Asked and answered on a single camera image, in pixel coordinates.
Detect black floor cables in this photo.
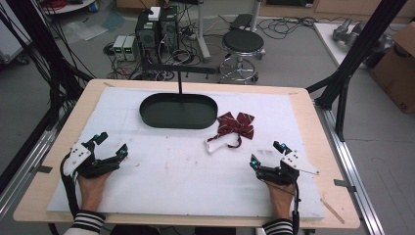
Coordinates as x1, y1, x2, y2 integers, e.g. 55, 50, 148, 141
256, 15, 329, 41

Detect black camera stand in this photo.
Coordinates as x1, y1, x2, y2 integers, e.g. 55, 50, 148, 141
141, 62, 219, 96

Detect person's left hand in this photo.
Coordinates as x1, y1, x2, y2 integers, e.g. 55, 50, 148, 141
76, 171, 113, 213

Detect aluminium rail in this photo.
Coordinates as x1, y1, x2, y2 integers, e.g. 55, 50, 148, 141
0, 125, 64, 218
313, 100, 387, 235

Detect dark red striped bow tie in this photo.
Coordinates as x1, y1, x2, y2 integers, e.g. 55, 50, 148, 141
204, 111, 255, 156

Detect black round stool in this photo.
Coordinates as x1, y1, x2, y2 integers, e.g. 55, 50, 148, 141
218, 28, 267, 85

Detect grey tape piece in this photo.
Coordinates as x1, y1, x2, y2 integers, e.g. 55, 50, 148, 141
29, 164, 54, 174
334, 178, 357, 194

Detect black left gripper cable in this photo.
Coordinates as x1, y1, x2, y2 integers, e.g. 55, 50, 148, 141
59, 152, 81, 219

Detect person's right hand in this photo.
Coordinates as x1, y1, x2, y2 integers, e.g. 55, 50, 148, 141
265, 180, 297, 220

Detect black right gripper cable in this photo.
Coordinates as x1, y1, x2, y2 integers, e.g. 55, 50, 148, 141
292, 181, 301, 235

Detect black oval tray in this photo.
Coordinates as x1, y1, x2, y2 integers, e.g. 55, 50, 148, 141
139, 92, 219, 130

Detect wooden table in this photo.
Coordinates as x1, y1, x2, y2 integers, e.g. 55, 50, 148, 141
13, 77, 361, 230

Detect grey device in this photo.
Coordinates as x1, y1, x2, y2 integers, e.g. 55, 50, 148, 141
332, 18, 364, 47

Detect black metal frame post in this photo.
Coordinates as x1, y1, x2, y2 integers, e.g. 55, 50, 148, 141
305, 0, 409, 143

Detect white box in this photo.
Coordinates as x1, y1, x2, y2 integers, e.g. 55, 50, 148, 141
148, 6, 161, 23

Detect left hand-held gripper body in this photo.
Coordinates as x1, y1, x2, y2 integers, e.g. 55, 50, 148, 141
63, 141, 117, 179

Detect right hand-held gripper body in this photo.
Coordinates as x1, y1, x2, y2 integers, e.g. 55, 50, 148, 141
255, 150, 320, 186

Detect clear plastic sheet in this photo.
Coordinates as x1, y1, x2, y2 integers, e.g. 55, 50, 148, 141
61, 19, 110, 42

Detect white foam mat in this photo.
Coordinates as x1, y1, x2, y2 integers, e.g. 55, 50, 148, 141
47, 86, 326, 220

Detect thin wooden stick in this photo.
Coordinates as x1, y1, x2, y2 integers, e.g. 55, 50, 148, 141
320, 198, 346, 225

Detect brown cardboard box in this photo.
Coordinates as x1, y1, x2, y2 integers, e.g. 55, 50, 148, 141
370, 22, 415, 116

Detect white desk leg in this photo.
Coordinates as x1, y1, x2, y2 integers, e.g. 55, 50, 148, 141
195, 0, 212, 64
249, 0, 264, 32

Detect black flat device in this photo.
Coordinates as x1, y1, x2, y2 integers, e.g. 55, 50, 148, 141
229, 13, 254, 31

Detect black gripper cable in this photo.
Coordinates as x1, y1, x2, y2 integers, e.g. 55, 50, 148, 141
292, 181, 301, 235
59, 152, 81, 219

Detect black computer tower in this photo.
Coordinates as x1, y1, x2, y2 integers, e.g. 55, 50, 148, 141
134, 11, 161, 51
159, 6, 180, 52

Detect grey power supply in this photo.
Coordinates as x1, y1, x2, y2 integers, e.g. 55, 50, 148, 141
112, 34, 127, 62
123, 35, 139, 62

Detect black metal frame with cables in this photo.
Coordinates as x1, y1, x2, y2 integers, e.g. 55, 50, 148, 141
0, 0, 96, 131

